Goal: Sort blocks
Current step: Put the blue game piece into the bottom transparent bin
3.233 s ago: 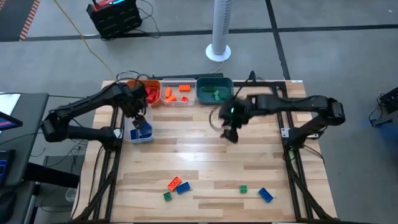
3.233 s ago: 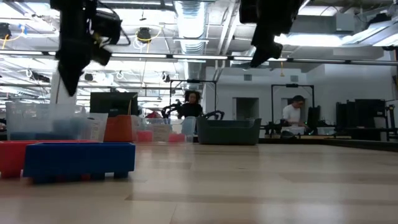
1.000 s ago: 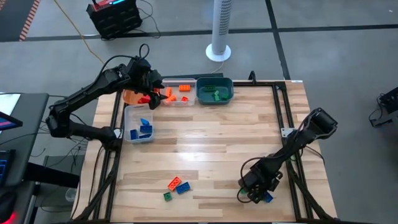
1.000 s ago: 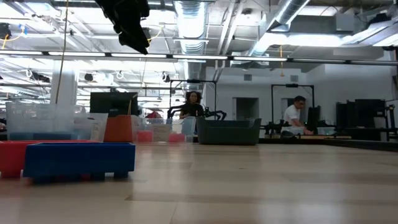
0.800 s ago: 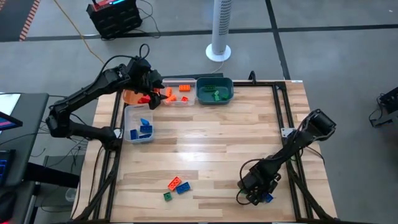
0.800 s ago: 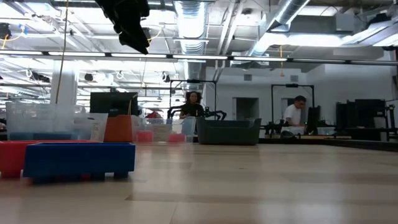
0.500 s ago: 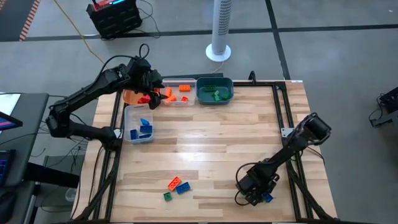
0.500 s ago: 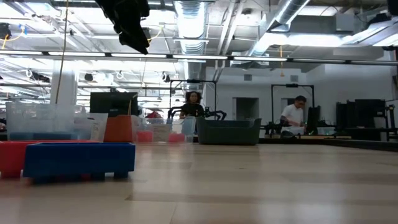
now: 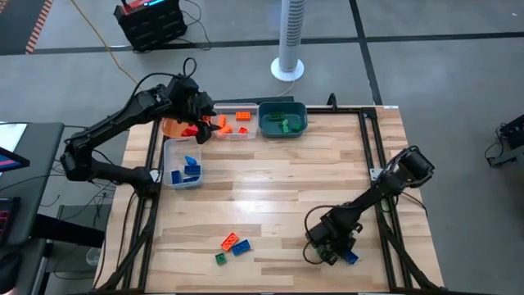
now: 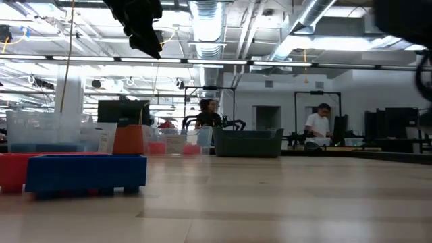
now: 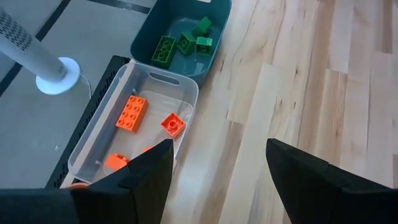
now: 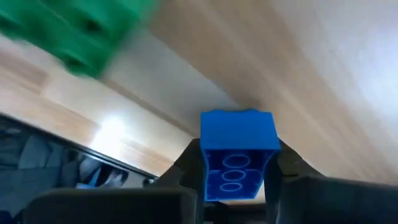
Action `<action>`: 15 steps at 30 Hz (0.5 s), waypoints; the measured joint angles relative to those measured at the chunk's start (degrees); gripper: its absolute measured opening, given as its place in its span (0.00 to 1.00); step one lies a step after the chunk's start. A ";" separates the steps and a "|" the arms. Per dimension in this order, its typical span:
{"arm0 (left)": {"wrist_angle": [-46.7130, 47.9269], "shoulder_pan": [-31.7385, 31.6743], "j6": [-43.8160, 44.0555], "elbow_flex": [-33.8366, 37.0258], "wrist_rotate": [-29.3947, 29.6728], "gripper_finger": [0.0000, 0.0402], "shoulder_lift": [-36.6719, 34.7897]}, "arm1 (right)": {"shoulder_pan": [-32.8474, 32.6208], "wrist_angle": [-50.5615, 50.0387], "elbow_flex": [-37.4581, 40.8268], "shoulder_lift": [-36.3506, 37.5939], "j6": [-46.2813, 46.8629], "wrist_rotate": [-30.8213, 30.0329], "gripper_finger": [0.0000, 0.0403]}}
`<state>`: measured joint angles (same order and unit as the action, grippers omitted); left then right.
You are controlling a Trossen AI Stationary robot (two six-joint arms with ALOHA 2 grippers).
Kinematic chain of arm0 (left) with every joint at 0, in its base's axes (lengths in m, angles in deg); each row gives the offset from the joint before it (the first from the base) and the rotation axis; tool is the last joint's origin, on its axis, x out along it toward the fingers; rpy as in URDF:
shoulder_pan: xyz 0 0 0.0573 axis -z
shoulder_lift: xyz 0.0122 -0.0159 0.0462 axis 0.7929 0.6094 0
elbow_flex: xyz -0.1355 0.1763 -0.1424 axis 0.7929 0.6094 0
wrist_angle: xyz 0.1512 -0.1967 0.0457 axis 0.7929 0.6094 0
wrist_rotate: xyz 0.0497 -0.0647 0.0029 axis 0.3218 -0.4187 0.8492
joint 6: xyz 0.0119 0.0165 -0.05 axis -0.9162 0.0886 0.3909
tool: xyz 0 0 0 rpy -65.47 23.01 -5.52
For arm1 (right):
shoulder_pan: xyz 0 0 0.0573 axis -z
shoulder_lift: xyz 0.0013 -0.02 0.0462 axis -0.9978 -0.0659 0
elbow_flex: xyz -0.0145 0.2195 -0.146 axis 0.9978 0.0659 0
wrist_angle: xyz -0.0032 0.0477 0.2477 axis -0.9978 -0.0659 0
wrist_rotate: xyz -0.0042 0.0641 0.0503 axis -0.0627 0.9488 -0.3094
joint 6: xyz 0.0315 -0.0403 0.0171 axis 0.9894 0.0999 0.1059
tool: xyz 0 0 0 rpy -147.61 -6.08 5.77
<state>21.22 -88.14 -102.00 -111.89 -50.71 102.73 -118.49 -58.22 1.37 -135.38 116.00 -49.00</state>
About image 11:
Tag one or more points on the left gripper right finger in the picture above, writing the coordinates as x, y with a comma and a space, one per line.
311, 193

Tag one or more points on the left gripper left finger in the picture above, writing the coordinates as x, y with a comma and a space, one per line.
140, 186

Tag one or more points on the small orange toy brick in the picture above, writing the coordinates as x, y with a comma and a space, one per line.
173, 124

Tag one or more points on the long green toy brick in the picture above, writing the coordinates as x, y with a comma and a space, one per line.
163, 51

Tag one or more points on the small green toy brick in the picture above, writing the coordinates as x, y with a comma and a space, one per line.
186, 43
204, 45
202, 26

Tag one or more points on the clear plastic bin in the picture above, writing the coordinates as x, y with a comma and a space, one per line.
155, 102

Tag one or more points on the black perforated strip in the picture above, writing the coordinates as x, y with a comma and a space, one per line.
97, 102

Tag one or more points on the teal plastic bin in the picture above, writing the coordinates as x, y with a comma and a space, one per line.
149, 34

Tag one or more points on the white tower fan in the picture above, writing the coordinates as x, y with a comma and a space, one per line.
31, 53

